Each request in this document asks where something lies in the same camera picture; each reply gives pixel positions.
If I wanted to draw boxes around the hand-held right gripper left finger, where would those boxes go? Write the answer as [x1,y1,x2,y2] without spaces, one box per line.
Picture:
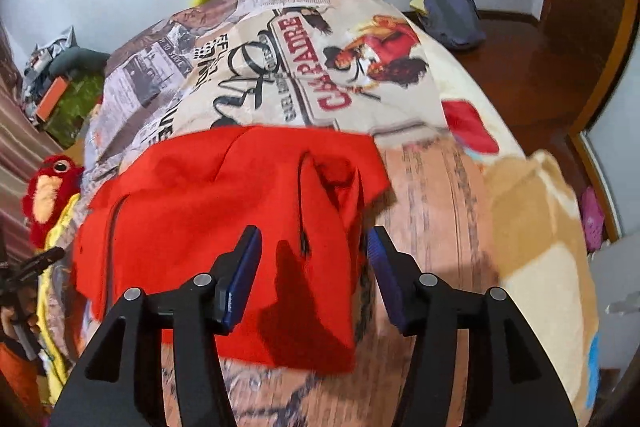
[50,225,263,427]

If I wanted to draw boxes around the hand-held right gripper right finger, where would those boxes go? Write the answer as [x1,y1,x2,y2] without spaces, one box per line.
[365,225,581,427]

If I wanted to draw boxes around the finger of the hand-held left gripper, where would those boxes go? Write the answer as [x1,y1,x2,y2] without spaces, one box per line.
[14,247,67,280]

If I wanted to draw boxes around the red zip jacket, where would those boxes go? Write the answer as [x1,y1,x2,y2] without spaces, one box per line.
[70,125,391,375]

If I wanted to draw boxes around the person's left hand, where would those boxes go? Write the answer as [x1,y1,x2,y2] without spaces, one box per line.
[0,304,41,339]

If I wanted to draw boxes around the red plush toy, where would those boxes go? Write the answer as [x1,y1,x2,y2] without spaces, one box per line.
[21,154,86,250]

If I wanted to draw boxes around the yellow cloth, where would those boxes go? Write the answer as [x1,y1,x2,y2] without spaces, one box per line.
[37,194,83,403]

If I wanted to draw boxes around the brown striped curtain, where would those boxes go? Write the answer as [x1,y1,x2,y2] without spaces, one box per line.
[0,22,66,238]

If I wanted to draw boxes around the cream patchwork blanket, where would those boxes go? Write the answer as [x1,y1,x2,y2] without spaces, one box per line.
[400,14,601,427]

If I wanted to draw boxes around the orange box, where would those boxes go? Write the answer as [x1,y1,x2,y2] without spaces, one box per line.
[34,76,68,120]

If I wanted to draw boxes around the grey plush toy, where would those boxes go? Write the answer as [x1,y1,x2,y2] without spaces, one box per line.
[47,48,111,78]

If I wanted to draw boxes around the pink slipper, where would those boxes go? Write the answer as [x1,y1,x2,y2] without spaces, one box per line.
[580,187,606,253]

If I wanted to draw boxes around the grey newspaper-print quilt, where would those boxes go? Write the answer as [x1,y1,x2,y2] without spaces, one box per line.
[82,0,241,188]

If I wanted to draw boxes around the dark blue bag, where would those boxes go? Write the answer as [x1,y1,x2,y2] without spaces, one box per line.
[417,0,487,52]

